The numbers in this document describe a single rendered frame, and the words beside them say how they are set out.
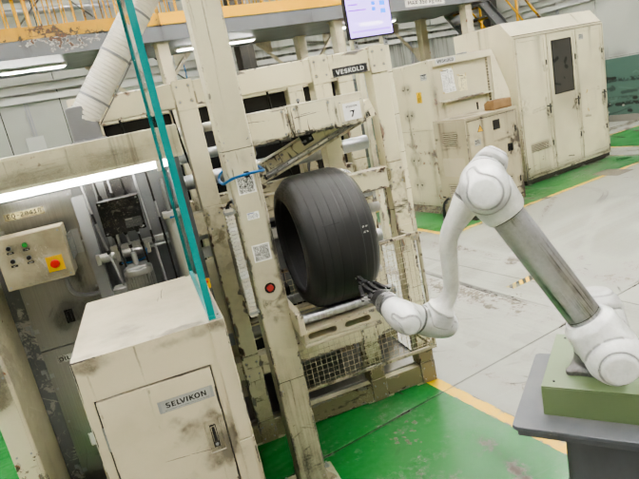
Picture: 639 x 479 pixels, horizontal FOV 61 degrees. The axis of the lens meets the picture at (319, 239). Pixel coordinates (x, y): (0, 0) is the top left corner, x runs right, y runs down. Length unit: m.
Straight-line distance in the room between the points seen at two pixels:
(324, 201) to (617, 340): 1.13
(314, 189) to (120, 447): 1.19
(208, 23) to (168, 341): 1.25
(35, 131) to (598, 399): 10.31
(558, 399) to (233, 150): 1.47
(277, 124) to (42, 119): 8.93
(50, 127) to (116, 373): 9.83
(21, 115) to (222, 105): 9.13
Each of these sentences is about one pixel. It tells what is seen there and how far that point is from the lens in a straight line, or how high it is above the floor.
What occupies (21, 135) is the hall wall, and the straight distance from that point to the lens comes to 11.19.
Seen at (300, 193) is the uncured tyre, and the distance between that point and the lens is 2.21.
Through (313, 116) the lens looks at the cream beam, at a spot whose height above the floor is 1.71.
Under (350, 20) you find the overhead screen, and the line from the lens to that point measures 6.23.
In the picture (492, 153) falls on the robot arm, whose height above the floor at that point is 1.52.
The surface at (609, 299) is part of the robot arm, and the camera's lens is 1.93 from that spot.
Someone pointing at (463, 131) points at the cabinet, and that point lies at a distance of 6.77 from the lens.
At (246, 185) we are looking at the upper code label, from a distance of 2.24.
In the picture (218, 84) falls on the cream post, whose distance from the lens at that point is 2.22.
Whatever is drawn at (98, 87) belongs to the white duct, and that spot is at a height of 2.00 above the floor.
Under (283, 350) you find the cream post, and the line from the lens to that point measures 2.44.
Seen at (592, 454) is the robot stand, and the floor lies 0.48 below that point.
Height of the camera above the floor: 1.78
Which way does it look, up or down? 14 degrees down
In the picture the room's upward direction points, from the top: 12 degrees counter-clockwise
